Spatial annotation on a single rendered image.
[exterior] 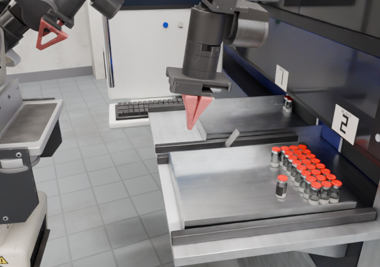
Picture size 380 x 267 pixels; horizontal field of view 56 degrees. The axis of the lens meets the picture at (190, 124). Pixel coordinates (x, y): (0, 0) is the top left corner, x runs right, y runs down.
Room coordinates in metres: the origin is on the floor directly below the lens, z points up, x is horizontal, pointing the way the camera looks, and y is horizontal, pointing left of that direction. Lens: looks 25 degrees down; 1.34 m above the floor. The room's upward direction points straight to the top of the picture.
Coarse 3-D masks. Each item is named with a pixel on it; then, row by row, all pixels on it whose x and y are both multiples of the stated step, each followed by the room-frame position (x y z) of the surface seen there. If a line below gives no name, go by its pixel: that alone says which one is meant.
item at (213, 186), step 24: (264, 144) 0.81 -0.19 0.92; (288, 144) 0.82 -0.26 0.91; (192, 168) 0.75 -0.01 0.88; (216, 168) 0.75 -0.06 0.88; (240, 168) 0.75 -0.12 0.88; (264, 168) 0.75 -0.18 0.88; (192, 192) 0.64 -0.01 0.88; (216, 192) 0.64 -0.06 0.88; (240, 192) 0.64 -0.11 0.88; (264, 192) 0.64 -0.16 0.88; (288, 192) 0.64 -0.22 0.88; (192, 216) 0.57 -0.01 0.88; (216, 216) 0.52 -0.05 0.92; (240, 216) 0.53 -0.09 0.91; (264, 216) 0.54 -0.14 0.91; (288, 216) 0.54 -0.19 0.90
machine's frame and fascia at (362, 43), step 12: (276, 12) 1.13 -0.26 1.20; (288, 12) 1.04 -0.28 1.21; (300, 24) 0.96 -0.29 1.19; (312, 24) 0.90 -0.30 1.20; (324, 24) 0.85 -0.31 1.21; (324, 36) 0.84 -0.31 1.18; (336, 36) 0.79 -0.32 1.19; (348, 36) 0.75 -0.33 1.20; (360, 36) 0.71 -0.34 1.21; (372, 36) 0.69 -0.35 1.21; (360, 48) 0.70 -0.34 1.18; (372, 48) 0.67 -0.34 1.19; (264, 72) 1.18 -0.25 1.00; (276, 84) 1.07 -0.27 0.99; (324, 120) 0.78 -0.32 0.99; (336, 132) 0.73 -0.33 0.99; (372, 156) 0.60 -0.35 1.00
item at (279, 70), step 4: (280, 68) 1.05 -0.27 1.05; (276, 72) 1.08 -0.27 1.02; (280, 72) 1.05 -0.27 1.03; (284, 72) 1.02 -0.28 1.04; (276, 76) 1.08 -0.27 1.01; (280, 76) 1.04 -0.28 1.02; (284, 76) 1.02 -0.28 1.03; (276, 80) 1.07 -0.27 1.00; (280, 80) 1.04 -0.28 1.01; (284, 80) 1.01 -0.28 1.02; (280, 84) 1.04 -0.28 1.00; (284, 84) 1.01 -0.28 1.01; (284, 88) 1.01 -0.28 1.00
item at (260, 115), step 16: (256, 96) 1.16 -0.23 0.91; (272, 96) 1.17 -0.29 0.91; (208, 112) 1.10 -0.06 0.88; (224, 112) 1.10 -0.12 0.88; (240, 112) 1.10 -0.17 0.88; (256, 112) 1.10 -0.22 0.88; (272, 112) 1.10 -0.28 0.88; (208, 128) 0.97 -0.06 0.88; (224, 128) 0.97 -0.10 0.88; (240, 128) 0.97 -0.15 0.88; (256, 128) 0.97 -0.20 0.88; (272, 128) 0.90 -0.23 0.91; (288, 128) 0.91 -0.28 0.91; (304, 128) 0.92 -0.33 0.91; (320, 128) 0.92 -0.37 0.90
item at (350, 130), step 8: (336, 104) 0.74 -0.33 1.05; (336, 112) 0.74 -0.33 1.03; (344, 112) 0.71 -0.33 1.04; (336, 120) 0.73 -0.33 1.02; (344, 120) 0.70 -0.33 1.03; (352, 120) 0.68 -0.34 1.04; (336, 128) 0.73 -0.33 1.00; (344, 128) 0.70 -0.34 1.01; (352, 128) 0.67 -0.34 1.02; (344, 136) 0.69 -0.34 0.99; (352, 136) 0.67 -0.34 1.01; (352, 144) 0.66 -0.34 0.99
